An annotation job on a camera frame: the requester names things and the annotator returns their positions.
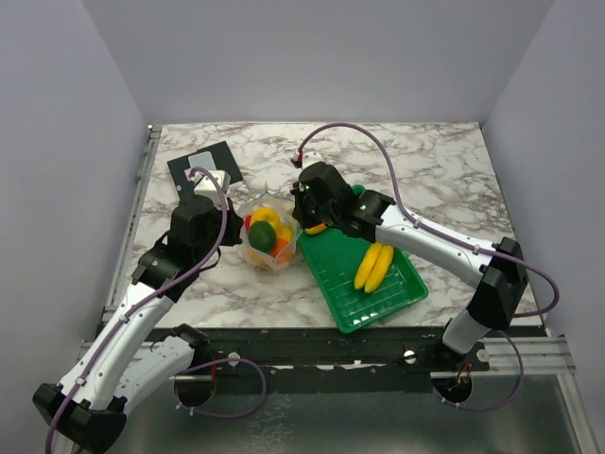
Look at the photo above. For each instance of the green avocado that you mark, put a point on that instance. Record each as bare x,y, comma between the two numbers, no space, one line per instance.
262,237

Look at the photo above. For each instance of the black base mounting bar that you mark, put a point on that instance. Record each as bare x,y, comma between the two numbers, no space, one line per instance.
325,360

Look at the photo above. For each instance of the yellow banana bunch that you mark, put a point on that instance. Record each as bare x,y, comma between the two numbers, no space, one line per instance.
374,267

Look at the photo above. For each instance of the green plastic tray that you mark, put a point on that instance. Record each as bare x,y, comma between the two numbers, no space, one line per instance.
334,258

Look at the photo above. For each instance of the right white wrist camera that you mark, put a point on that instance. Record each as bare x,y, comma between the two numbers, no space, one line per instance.
306,159

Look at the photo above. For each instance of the black network box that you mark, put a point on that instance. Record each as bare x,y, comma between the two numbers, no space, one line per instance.
179,168

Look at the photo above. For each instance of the yellow orange mango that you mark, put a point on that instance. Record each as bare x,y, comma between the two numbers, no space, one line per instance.
315,229

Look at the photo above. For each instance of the white grey small router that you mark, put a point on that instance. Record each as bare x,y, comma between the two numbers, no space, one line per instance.
202,159

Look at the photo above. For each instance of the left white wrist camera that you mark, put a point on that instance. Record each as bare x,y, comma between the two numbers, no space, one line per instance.
203,186

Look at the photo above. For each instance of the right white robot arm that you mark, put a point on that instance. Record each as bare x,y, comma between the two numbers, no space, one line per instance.
493,270

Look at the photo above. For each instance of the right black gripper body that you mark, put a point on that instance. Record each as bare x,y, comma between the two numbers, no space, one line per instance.
307,214

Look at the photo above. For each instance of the orange peach with leaf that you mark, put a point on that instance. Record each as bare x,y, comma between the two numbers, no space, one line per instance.
257,260

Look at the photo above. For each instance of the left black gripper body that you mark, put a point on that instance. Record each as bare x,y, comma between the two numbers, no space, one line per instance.
207,246

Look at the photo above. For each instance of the orange fruit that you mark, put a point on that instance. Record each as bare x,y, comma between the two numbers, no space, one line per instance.
280,244

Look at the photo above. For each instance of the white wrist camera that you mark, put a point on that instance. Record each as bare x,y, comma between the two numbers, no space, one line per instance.
306,159
203,186

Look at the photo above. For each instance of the clear zip top bag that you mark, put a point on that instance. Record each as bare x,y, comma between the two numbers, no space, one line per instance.
284,207

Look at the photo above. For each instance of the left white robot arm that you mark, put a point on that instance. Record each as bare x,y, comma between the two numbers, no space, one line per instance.
90,404

